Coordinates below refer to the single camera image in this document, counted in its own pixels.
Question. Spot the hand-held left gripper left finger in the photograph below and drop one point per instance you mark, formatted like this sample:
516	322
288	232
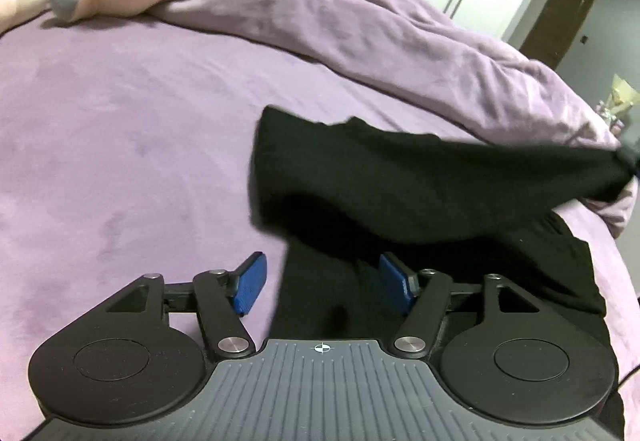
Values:
251	282

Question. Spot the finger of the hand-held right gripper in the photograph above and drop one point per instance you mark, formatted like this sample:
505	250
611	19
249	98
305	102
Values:
629	147

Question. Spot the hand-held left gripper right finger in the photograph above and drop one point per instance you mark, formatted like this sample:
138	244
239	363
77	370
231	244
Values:
394	282

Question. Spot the black garment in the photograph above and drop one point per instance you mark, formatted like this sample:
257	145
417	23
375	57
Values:
400	171

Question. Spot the yellow packet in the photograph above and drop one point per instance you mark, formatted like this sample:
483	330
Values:
622	93

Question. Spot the brown wooden door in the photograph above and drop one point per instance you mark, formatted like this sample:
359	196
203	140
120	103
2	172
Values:
560	21

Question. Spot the purple duvet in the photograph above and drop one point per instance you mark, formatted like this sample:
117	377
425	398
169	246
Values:
380	21

